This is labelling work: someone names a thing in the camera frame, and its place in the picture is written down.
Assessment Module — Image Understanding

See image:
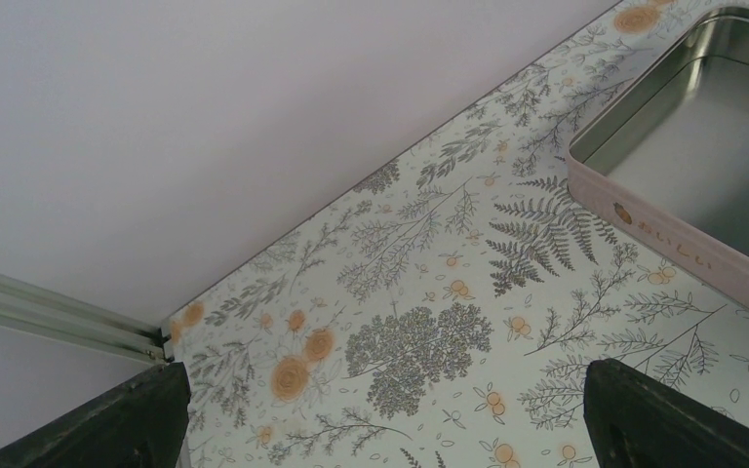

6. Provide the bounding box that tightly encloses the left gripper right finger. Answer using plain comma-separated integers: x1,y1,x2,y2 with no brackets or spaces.
583,359,749,467

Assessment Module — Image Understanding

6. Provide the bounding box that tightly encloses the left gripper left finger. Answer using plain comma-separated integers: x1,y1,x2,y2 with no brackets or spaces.
0,362,191,467

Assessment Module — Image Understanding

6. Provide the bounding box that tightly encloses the floral table mat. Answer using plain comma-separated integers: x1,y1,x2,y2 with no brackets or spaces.
169,1,749,467

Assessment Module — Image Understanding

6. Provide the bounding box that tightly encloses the aluminium corner post left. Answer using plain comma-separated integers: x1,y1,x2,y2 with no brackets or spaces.
0,274,175,363

